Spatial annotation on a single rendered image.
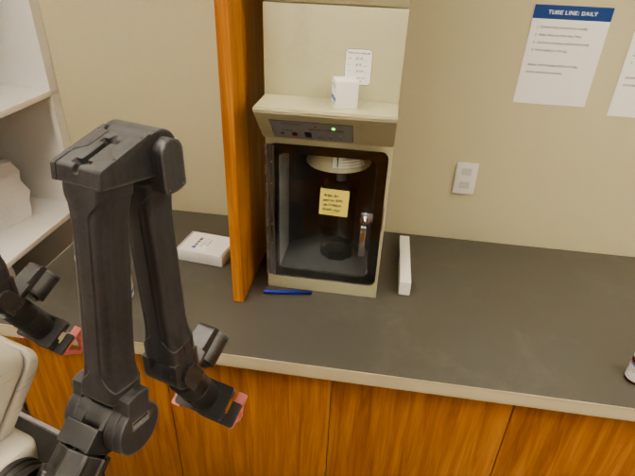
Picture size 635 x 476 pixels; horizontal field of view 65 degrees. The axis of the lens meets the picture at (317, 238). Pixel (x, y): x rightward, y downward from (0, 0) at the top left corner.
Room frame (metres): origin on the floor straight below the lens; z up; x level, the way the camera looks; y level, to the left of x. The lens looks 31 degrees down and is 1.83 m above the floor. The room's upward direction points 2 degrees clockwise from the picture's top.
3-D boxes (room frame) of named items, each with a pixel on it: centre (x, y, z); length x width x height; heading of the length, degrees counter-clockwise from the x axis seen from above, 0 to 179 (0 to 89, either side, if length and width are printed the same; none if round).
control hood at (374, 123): (1.13, -0.01, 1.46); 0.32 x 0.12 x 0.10; 83
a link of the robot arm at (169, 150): (0.60, 0.23, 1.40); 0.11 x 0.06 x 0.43; 67
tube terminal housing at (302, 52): (1.31, -0.03, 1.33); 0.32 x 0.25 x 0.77; 83
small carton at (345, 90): (1.12, -0.05, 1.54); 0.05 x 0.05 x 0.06; 10
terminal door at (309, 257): (1.17, -0.02, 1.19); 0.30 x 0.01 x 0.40; 82
